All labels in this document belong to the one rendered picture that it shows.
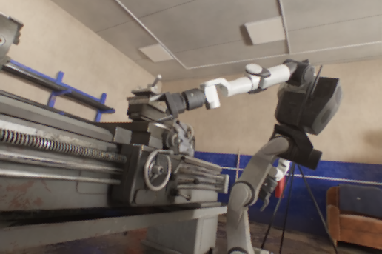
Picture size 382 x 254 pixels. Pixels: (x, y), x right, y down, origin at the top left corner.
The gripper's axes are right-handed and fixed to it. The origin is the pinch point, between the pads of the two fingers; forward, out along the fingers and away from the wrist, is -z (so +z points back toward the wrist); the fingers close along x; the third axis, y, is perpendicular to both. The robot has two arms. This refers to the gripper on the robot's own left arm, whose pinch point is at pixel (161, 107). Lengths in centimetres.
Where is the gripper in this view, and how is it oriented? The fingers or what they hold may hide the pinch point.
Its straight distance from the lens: 90.8
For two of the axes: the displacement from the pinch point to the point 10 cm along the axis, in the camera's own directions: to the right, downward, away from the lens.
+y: -1.8, 3.9, 9.0
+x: 3.7, 8.8, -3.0
